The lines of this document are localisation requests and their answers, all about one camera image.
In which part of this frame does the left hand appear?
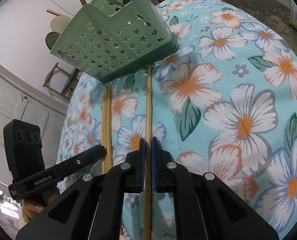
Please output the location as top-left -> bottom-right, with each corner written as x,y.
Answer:
22,187 -> 60,219

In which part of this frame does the white door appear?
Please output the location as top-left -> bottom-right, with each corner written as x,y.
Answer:
0,65 -> 68,185

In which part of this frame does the green plastic utensil holder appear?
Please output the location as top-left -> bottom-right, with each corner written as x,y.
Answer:
50,0 -> 179,83

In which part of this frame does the floral blue tablecloth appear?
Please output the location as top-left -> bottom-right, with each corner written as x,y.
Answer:
57,0 -> 297,239

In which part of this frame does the steel ladle spoon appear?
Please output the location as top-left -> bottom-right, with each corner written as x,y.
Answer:
45,31 -> 60,50

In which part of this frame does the wooden chair black seat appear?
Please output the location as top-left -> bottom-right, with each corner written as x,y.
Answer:
42,62 -> 80,101

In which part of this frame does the small white ceramic spoon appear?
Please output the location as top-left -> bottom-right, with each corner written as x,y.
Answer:
50,15 -> 71,33

